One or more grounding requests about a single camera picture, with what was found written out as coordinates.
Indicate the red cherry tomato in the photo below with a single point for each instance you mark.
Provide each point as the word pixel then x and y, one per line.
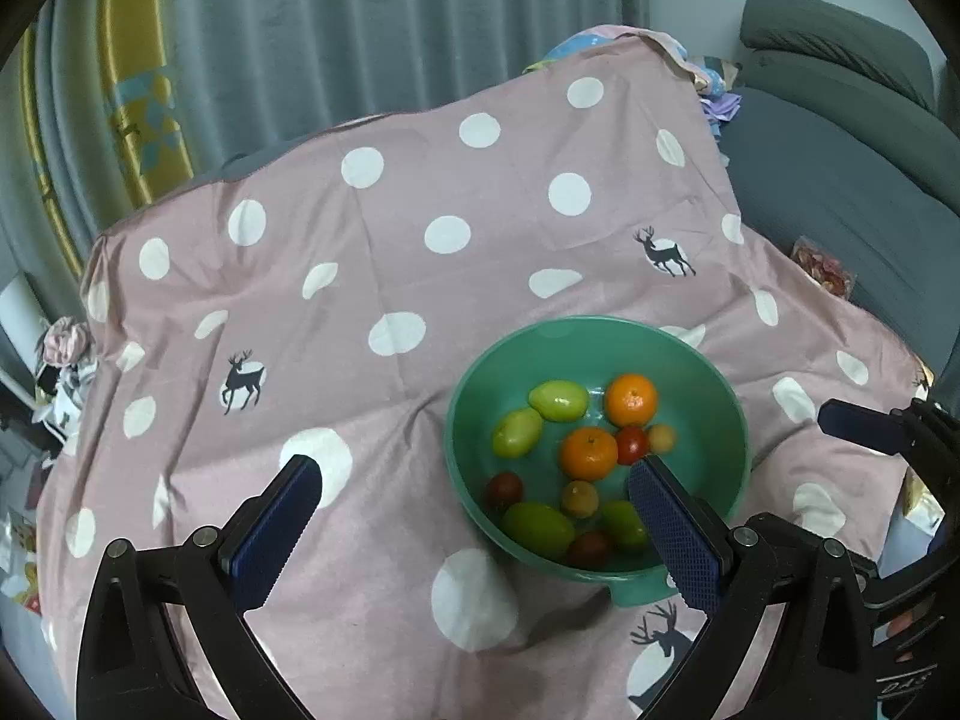
pixel 590 551
pixel 504 490
pixel 632 443

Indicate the pink crumpled fabric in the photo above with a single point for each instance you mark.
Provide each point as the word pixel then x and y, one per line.
pixel 64 342

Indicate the yellow patterned curtain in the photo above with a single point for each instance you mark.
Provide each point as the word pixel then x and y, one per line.
pixel 102 129

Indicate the pink polka dot cloth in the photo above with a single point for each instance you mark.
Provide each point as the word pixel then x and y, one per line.
pixel 327 304

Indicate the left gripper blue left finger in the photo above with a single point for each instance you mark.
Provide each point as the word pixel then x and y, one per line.
pixel 258 540

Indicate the large orange mandarin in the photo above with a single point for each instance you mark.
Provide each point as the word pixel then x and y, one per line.
pixel 630 400

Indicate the red snack packet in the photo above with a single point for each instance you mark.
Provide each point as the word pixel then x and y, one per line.
pixel 823 267

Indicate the brown longan fruit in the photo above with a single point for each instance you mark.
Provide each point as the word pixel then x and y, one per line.
pixel 580 500
pixel 661 438

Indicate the small orange mandarin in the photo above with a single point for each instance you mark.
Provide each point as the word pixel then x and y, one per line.
pixel 588 453

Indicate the green jujube fruit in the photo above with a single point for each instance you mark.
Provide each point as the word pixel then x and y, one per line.
pixel 517 433
pixel 623 524
pixel 559 400
pixel 539 528

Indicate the green plastic bowl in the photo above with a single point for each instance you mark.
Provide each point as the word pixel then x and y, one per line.
pixel 545 427

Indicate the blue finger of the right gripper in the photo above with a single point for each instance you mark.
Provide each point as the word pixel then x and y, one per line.
pixel 884 433

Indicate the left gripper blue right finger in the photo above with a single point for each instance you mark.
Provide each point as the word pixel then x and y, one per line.
pixel 691 540

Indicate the grey curtain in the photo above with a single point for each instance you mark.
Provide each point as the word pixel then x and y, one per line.
pixel 256 75

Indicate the white table lamp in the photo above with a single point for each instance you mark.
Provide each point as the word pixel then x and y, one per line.
pixel 23 319

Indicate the grey sofa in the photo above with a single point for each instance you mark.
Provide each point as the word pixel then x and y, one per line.
pixel 837 141

